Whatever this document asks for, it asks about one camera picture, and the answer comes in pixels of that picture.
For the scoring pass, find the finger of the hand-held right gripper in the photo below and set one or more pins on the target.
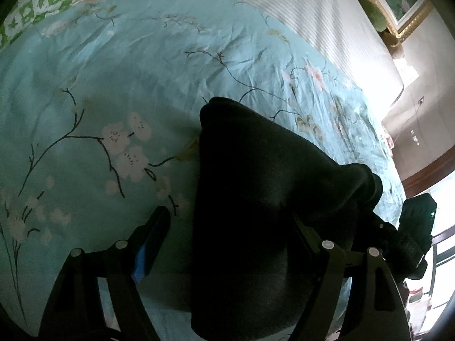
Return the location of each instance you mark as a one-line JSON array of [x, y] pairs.
[[380, 220]]

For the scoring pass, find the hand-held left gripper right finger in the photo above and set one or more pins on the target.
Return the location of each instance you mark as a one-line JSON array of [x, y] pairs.
[[309, 245]]

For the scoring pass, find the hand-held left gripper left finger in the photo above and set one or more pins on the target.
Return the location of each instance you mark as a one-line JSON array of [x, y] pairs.
[[142, 259]]

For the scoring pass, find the black pants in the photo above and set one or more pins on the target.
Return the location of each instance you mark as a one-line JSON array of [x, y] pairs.
[[256, 184]]

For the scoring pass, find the beige stuffed toy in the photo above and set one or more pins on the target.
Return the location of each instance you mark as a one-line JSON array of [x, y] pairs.
[[395, 41]]

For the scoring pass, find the light blue floral bed sheet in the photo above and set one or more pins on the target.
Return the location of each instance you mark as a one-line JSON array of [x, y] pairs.
[[106, 78]]

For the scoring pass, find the gold framed painting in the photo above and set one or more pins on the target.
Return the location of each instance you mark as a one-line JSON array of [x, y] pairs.
[[408, 21]]

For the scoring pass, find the green plush cushion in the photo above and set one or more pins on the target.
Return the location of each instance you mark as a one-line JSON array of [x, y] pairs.
[[375, 14]]

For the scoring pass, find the green patterned pillow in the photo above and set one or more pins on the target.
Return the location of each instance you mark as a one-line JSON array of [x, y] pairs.
[[42, 3]]

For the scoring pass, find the dark metal frame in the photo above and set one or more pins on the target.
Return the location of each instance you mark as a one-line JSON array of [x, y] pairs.
[[439, 241]]

